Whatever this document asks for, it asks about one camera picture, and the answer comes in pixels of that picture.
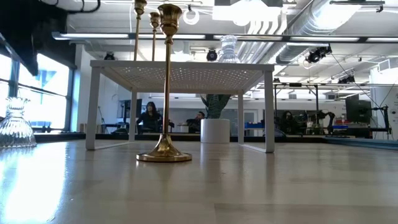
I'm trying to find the black ceiling-hung camera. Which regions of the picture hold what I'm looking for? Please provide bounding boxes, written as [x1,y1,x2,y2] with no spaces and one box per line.
[305,45,333,65]

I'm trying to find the ribbed glass candle holder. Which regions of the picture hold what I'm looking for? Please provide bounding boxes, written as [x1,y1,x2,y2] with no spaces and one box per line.
[217,34,241,64]
[0,96,37,149]

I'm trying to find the dark wall screen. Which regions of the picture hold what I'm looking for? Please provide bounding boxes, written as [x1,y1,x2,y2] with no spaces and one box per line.
[123,98,142,119]

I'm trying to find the green snake plant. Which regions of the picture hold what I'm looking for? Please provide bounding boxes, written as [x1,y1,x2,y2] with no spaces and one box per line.
[200,94,231,119]

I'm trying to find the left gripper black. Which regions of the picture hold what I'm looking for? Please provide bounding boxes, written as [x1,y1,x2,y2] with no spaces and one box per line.
[0,0,68,77]

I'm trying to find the brass candlestick holder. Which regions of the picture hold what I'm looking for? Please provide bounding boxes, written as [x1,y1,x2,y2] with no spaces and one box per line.
[149,11,161,62]
[132,0,147,62]
[136,3,193,163]

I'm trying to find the white perforated metal shelf riser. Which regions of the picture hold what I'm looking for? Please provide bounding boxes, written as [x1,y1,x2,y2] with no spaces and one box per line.
[85,60,275,154]

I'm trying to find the white ring lamp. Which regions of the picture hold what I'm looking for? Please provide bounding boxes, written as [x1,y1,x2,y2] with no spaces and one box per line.
[182,8,200,26]

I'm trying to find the white round plant pot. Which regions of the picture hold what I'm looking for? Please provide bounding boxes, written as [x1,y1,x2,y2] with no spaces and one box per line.
[200,118,231,144]

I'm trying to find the black metal frame stand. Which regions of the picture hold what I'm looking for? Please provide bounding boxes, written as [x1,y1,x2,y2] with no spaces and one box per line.
[273,82,320,134]

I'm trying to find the black computer monitor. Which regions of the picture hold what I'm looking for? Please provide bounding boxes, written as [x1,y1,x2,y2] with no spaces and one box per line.
[345,94,373,124]

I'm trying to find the black frame bar with lights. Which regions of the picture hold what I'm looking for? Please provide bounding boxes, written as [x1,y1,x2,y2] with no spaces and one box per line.
[51,30,398,44]

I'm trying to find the silver ceiling air duct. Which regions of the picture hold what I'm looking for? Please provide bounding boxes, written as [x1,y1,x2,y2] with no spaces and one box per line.
[233,0,363,65]

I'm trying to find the blue storage bins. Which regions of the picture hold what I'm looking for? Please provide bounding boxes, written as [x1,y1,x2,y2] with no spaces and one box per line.
[244,121,265,130]

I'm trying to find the person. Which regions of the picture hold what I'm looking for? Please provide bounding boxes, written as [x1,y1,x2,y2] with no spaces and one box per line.
[185,111,206,134]
[136,101,163,134]
[279,111,298,135]

